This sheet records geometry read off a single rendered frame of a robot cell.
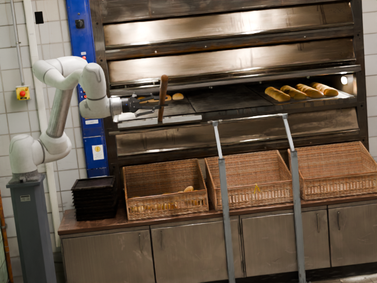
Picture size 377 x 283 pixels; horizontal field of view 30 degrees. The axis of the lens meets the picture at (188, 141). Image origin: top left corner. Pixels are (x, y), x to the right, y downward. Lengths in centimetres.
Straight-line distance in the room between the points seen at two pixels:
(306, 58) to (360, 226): 126
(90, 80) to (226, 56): 184
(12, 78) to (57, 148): 94
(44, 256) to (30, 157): 62
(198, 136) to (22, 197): 146
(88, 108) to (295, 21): 211
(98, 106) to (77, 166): 170
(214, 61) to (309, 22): 74
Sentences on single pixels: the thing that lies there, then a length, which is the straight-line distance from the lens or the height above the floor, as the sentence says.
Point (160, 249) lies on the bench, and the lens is 478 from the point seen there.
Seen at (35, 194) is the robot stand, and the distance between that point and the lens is 436.
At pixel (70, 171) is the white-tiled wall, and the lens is 521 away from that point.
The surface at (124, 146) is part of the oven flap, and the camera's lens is 514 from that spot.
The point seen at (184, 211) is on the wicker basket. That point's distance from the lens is 476.
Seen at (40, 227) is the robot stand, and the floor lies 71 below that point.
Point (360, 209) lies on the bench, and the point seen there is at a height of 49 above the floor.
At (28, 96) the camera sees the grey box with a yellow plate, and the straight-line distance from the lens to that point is 508.
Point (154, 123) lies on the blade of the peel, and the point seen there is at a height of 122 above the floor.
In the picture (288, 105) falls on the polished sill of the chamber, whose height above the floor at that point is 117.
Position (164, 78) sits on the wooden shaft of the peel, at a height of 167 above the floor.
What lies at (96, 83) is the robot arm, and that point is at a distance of 347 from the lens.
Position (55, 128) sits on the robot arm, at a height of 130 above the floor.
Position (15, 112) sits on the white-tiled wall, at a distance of 518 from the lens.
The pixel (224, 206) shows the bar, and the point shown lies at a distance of 466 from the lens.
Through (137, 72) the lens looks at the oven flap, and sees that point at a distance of 507.
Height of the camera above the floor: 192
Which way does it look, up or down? 11 degrees down
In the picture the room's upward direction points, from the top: 5 degrees counter-clockwise
